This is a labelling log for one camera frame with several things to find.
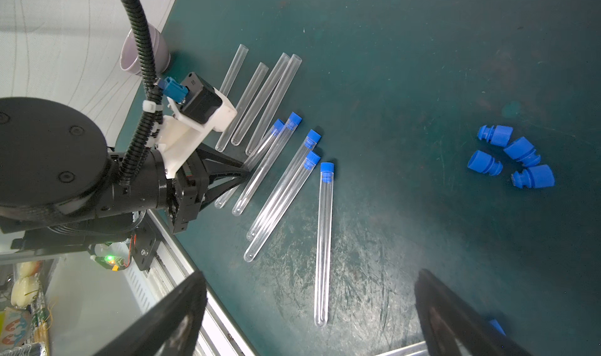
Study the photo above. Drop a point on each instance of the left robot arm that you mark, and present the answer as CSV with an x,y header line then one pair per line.
x,y
63,190

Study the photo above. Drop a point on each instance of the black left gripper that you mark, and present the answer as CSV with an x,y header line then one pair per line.
x,y
204,177

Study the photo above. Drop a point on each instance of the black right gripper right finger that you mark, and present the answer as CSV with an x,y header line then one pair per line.
x,y
448,322

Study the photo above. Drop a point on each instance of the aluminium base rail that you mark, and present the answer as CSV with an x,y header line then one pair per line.
x,y
163,277

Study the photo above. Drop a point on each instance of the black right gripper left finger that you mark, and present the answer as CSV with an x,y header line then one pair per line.
x,y
164,319

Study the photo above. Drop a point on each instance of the blue stopper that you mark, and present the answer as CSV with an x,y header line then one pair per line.
x,y
485,164
496,135
537,177
523,152

